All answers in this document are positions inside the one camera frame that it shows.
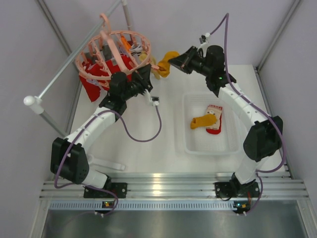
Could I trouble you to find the pale yellow hanging sock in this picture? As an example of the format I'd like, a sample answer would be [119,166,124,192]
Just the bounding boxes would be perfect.
[139,51,160,80]

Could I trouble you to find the aluminium mounting rail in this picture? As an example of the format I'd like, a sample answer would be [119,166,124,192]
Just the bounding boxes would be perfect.
[40,172,309,211]

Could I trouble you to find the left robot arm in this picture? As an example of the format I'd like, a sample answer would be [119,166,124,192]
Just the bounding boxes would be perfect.
[50,64,153,197]

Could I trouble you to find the orange clip on hanger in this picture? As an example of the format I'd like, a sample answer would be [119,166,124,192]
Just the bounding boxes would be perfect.
[120,35,132,52]

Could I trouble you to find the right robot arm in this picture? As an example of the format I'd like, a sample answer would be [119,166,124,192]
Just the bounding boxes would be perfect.
[168,45,283,200]

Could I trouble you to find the mustard yellow sock in tray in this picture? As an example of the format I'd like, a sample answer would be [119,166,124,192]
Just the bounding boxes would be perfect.
[190,114,217,129]

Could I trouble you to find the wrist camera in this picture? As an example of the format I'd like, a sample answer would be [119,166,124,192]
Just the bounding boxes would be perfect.
[199,32,211,49]
[145,90,159,107]

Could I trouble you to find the mustard yellow sock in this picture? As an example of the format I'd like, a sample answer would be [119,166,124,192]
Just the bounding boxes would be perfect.
[190,114,217,129]
[157,51,179,78]

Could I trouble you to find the striped hanging sock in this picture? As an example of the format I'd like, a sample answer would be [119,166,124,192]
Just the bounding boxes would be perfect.
[130,44,143,57]

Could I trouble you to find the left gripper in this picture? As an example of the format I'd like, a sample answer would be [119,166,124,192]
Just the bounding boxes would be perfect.
[121,63,153,101]

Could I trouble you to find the red hanging clothes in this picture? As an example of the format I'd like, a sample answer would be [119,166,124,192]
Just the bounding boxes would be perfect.
[78,53,139,103]

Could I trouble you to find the pink round clip hanger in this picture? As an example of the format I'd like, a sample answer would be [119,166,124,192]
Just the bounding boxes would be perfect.
[75,13,159,97]

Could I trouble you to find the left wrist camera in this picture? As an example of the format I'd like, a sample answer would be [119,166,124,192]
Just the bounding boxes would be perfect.
[145,90,159,107]

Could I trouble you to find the white plastic tray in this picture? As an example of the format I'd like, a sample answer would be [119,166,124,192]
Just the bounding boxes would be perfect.
[182,92,242,156]

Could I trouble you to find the red beige patterned sock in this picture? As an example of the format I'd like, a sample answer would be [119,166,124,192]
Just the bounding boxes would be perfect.
[205,105,223,135]

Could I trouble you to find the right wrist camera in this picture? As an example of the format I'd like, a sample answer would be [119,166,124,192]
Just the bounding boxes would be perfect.
[199,32,211,49]

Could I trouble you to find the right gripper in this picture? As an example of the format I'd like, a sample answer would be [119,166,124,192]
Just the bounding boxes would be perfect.
[167,47,212,78]

